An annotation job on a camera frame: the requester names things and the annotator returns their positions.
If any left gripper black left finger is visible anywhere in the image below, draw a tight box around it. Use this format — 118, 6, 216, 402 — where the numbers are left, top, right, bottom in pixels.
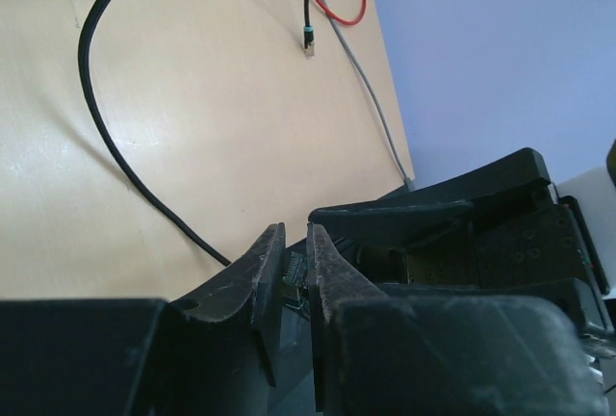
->
1, 223, 286, 415

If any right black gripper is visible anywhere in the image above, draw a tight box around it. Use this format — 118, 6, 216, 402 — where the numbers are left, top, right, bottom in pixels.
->
309, 147, 606, 339

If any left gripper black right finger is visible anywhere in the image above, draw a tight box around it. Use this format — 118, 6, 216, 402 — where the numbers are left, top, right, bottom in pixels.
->
306, 224, 606, 415

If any grey ethernet cable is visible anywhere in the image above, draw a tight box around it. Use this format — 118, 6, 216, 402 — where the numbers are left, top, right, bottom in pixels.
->
307, 0, 416, 191

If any black ethernet cable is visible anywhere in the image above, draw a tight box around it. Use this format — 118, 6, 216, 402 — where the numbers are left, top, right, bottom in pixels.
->
77, 0, 320, 311

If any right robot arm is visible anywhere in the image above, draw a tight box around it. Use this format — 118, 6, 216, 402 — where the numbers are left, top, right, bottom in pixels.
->
309, 147, 615, 354

